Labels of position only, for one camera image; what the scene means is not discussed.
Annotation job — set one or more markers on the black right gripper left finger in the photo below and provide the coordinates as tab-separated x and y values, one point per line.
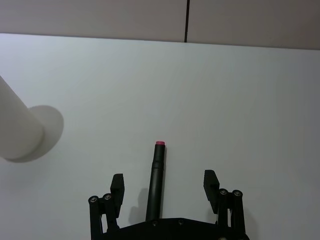
117	190

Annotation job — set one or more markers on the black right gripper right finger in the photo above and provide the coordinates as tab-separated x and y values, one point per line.
211	186

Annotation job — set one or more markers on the cream vacuum bottle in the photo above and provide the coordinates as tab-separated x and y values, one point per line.
17	130

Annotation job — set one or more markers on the black pen with pink tip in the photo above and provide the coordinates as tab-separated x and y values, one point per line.
156	190

